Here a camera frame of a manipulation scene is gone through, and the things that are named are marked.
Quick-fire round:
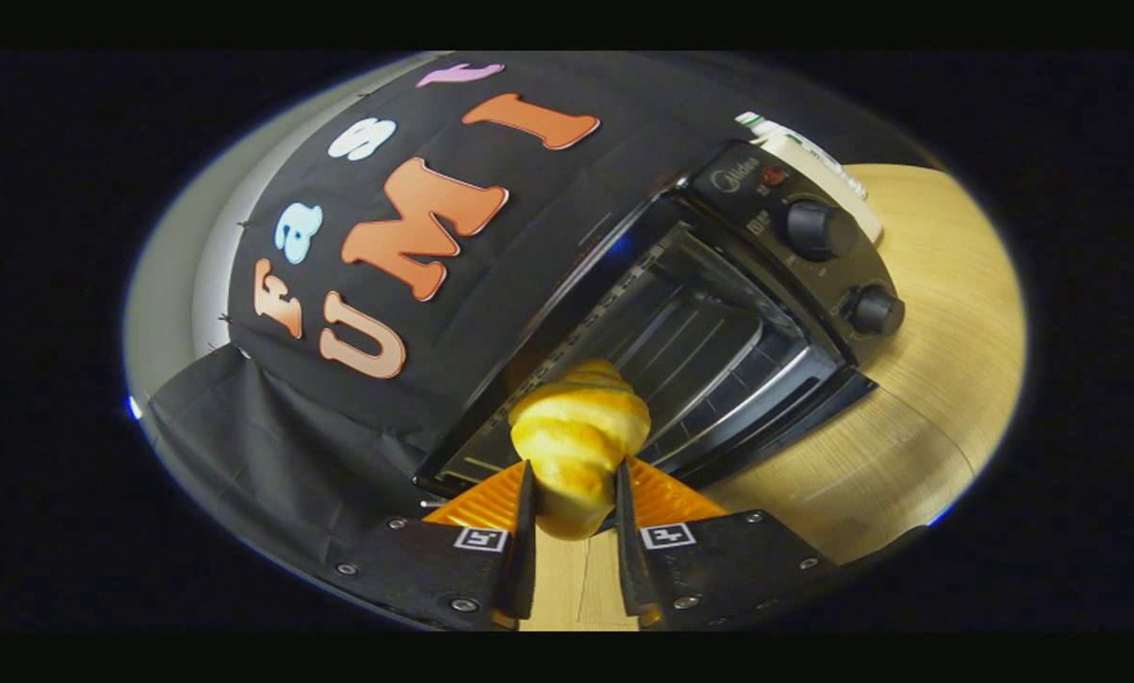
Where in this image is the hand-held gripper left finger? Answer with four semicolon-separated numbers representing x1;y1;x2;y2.
325;460;537;632

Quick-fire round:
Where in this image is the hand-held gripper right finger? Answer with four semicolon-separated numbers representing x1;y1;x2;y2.
614;457;838;629

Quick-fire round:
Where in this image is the golden croissant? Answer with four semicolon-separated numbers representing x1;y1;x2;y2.
510;359;652;542

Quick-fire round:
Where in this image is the black toaster oven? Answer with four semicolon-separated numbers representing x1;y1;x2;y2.
415;140;909;504

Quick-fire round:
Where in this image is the white box appliance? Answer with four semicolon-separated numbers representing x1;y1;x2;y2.
752;133;885;243

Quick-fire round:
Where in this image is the white bottle green label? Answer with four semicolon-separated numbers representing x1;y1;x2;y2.
734;111;845;174

